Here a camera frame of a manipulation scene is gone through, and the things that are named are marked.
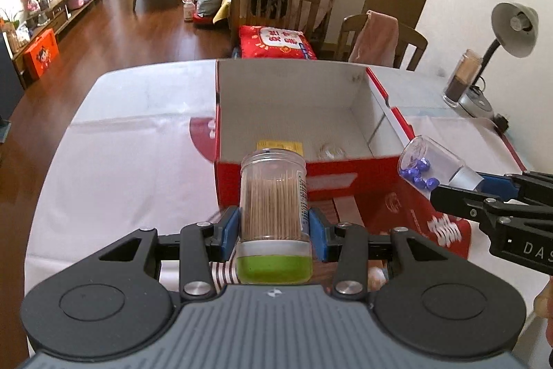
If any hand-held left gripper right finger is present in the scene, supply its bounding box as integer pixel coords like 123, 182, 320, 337
308, 208, 461, 296

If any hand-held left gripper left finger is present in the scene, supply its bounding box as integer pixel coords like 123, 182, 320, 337
88, 207, 240, 301

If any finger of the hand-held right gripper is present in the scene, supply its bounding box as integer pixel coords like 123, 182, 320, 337
477, 170, 553, 201
430, 185, 553, 227

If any glass bottle with blue beads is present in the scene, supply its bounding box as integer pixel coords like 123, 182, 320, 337
398, 136, 485, 192

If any toothpick jar with green lid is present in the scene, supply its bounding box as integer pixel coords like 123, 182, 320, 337
235, 150, 312, 285

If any red cardboard box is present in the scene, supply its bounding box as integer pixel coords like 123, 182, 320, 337
213, 58, 418, 209

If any person's right hand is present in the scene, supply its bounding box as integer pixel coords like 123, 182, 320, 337
533, 277, 553, 352

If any small clear glass item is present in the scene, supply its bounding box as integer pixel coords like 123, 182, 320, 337
319, 143, 348, 161

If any yellow flat packet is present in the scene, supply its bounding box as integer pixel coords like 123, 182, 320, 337
257, 141, 303, 156

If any clear container of sticks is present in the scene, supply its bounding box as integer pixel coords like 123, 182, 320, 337
443, 48, 482, 108

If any white printed tablecloth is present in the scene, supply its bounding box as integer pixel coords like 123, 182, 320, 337
26, 60, 553, 352

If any grey desk lamp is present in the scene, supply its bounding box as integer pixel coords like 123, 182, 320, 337
458, 2, 540, 119

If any wooden dining chair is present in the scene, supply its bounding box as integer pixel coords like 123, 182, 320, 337
337, 12, 428, 71

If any pink cloth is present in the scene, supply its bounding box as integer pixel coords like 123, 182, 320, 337
349, 10, 399, 67

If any red printed cushion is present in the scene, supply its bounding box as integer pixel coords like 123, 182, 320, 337
239, 25, 318, 61

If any orange gift box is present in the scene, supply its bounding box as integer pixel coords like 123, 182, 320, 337
24, 28, 59, 80

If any wooden tv cabinet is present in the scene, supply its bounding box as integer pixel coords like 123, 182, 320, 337
13, 0, 104, 71

